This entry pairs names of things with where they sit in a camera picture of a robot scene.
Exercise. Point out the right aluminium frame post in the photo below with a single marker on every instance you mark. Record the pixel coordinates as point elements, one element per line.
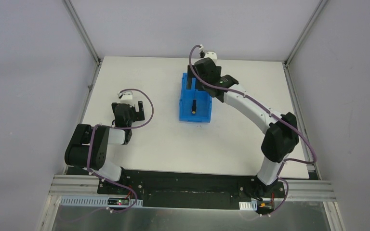
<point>306,30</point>

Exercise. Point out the left controller board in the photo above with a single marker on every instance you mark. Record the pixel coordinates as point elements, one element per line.
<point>118,201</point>

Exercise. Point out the controller board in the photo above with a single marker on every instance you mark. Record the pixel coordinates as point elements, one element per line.
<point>118,201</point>
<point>266,207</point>

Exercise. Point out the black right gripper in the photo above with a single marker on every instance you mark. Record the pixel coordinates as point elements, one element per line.
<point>191,79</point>

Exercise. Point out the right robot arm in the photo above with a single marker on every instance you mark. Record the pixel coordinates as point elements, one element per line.
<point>280,136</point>

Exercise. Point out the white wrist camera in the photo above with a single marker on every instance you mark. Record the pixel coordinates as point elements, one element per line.
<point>212,55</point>
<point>126,97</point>

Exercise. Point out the black yellow-capped screwdriver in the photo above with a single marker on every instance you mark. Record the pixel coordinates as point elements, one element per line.
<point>194,106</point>

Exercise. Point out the aluminium front rail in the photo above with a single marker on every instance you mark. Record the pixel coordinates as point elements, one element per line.
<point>299,190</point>

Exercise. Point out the aluminium frame post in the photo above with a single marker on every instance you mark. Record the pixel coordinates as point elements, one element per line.
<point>306,30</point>
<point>81,30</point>

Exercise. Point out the blue plastic bin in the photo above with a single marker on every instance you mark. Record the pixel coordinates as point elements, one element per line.
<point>204,104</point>

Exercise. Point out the left aluminium frame post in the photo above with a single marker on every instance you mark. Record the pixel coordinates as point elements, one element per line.
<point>81,30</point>

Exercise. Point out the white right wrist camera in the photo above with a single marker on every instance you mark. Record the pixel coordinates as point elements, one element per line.
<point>212,55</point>

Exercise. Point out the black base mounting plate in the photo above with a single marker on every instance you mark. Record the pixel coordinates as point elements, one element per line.
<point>191,190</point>

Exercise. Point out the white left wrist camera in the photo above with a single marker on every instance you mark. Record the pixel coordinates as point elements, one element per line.
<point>126,97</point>

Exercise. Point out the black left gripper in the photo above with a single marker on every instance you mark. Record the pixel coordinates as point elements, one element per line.
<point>137,114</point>

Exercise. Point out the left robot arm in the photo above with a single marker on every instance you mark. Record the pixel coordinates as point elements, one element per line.
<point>87,148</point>

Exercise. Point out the right controller board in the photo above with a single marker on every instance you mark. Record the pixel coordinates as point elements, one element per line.
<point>266,207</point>

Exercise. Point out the white slotted cable duct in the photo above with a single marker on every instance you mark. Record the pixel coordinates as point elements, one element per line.
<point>95,201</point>

